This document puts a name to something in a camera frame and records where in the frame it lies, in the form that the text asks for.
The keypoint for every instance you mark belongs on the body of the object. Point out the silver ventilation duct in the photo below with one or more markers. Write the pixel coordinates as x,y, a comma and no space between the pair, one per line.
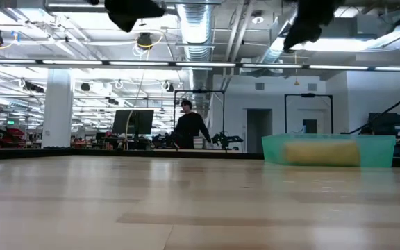
194,31

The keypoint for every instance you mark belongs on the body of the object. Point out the teal translucent plastic basket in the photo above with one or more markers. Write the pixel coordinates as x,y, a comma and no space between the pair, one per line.
377,149

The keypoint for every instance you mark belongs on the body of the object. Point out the dark monitor on stand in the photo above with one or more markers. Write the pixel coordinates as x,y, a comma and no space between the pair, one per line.
134,121

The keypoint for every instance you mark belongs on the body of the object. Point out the white building column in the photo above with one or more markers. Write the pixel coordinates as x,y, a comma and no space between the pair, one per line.
57,111

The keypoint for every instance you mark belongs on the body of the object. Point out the black wall-side monitor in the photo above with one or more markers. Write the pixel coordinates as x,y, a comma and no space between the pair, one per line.
391,125

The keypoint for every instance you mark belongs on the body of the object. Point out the orange microfiber towel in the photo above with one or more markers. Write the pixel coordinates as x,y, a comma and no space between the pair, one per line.
321,153

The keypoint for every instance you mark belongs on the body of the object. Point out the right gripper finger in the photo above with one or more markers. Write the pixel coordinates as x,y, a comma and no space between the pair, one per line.
300,36
321,12

